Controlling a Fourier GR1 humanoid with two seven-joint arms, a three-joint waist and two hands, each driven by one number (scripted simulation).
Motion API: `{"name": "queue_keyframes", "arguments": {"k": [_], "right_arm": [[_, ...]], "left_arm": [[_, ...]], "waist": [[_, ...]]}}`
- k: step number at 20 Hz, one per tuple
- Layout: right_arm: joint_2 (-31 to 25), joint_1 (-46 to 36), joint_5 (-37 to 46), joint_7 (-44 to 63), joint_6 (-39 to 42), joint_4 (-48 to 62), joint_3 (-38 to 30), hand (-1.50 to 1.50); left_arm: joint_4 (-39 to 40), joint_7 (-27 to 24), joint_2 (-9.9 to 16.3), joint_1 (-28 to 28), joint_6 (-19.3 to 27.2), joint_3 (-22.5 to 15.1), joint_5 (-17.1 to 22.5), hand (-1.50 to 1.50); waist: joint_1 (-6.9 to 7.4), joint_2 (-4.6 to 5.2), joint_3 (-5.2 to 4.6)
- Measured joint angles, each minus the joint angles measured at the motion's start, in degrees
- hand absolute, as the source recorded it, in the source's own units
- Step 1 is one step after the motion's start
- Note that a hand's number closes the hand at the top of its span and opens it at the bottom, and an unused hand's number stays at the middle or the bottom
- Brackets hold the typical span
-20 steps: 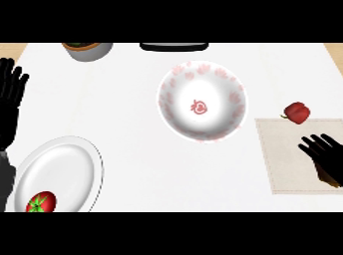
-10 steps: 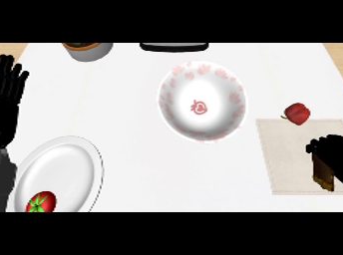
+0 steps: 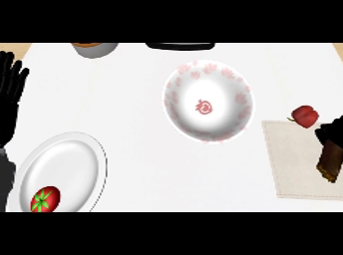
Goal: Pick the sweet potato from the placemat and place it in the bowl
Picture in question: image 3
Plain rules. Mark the white plate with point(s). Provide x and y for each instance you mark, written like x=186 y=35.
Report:
x=64 y=169

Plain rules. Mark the beige placemat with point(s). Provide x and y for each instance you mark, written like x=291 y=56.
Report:
x=303 y=159

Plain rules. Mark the black flat object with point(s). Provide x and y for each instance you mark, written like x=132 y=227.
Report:
x=179 y=46

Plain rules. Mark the grey cup with orange top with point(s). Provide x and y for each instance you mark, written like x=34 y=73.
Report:
x=95 y=49

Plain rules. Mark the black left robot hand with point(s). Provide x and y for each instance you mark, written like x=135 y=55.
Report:
x=0 y=99

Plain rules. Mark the red tomato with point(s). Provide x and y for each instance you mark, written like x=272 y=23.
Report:
x=46 y=199

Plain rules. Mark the white bowl with red pattern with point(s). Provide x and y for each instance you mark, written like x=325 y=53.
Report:
x=209 y=101

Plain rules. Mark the red apple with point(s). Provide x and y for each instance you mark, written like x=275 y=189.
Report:
x=306 y=116

